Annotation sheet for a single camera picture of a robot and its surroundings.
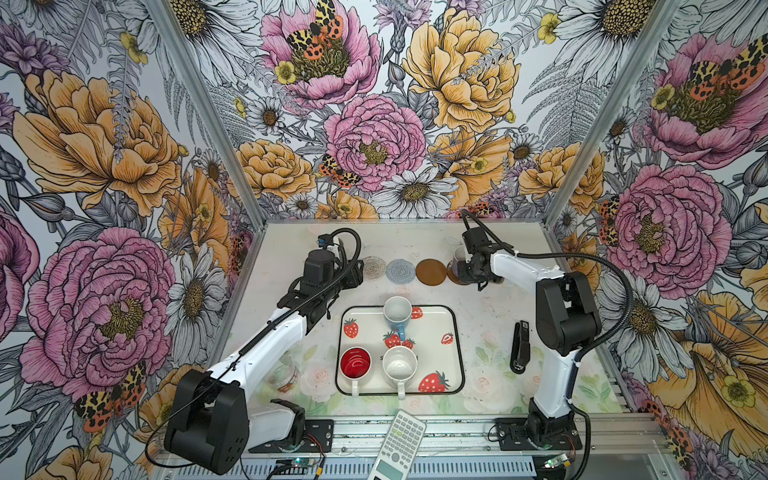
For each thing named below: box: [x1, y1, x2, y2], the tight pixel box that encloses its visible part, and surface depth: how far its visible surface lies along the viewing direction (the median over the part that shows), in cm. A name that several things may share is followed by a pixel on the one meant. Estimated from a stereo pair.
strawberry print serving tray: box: [335, 305, 465, 396], surface depth 92 cm
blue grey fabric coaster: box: [385, 258, 416, 285], surface depth 108 cm
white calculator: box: [367, 409, 427, 480], surface depth 73 cm
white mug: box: [382, 345, 418, 400], surface depth 81 cm
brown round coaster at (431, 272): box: [415, 258, 447, 286], surface depth 107 cm
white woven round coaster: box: [363, 256, 386, 281], surface depth 110 cm
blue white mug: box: [384, 296, 412, 341], surface depth 89 cm
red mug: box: [339, 346, 373, 397], surface depth 81 cm
